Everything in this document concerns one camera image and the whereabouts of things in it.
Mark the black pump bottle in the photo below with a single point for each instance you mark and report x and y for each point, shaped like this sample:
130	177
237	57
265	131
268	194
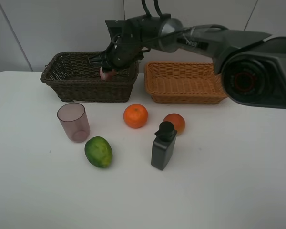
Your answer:
163	145

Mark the dark brown wicker basket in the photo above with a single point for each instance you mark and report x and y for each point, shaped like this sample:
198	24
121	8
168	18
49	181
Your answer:
73	79

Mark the pink spray bottle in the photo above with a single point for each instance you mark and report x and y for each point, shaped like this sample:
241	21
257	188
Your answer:
107	75

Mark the orange wicker basket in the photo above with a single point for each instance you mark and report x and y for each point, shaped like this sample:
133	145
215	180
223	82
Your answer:
183	83

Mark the red yellow apple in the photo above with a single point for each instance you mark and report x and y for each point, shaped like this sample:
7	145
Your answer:
178	122

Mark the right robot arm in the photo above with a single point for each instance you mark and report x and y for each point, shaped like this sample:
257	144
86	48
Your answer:
252	64

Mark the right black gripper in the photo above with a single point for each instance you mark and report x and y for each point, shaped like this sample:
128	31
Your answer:
120	54

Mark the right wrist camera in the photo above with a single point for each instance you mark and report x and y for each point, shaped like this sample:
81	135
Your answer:
119	29

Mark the green mango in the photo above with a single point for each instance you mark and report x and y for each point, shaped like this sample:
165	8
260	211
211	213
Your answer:
98	152

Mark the orange mandarin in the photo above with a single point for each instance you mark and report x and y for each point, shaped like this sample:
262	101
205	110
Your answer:
135	116

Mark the translucent pink plastic cup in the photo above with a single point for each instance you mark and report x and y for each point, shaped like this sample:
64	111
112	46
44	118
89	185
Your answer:
74	121

